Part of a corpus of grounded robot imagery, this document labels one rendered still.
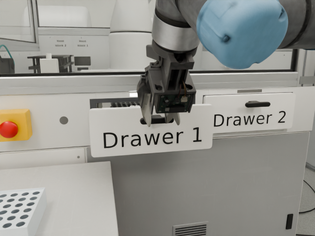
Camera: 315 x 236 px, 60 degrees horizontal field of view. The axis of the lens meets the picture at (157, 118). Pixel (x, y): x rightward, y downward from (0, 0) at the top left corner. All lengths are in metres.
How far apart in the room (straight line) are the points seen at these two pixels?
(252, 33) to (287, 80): 0.66
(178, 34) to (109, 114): 0.29
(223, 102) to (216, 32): 0.55
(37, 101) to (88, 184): 0.25
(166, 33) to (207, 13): 0.12
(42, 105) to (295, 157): 0.79
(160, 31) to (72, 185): 0.40
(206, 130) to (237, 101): 0.19
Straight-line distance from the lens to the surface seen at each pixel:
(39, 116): 0.76
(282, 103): 0.90
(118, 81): 0.73
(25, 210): 0.53
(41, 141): 0.78
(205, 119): 0.66
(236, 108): 0.82
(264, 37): 0.28
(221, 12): 0.27
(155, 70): 0.47
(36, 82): 0.75
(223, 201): 0.95
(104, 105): 0.96
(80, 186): 0.65
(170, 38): 0.40
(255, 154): 0.93
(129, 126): 0.62
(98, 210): 0.56
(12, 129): 0.71
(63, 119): 0.76
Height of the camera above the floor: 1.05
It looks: 14 degrees down
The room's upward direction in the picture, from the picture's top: straight up
